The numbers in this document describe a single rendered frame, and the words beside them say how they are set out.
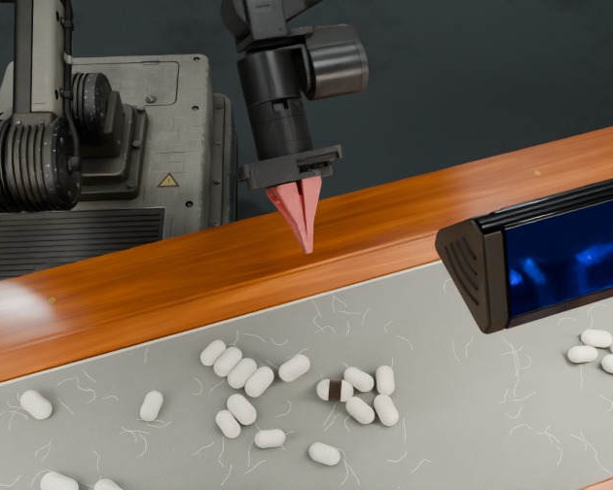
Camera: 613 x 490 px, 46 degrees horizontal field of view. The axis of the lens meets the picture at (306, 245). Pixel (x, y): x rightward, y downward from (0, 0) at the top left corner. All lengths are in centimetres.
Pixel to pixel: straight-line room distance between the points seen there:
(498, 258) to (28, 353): 55
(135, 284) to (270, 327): 16
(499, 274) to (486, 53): 199
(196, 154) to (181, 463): 74
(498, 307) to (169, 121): 107
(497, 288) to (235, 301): 43
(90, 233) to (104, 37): 130
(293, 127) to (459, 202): 29
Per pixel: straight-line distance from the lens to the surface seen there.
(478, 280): 46
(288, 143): 71
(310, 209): 71
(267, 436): 75
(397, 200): 91
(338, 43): 76
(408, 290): 86
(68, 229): 131
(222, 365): 78
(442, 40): 245
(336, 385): 76
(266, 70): 72
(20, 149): 100
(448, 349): 82
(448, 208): 91
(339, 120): 212
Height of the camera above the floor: 145
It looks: 53 degrees down
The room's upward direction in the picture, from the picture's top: straight up
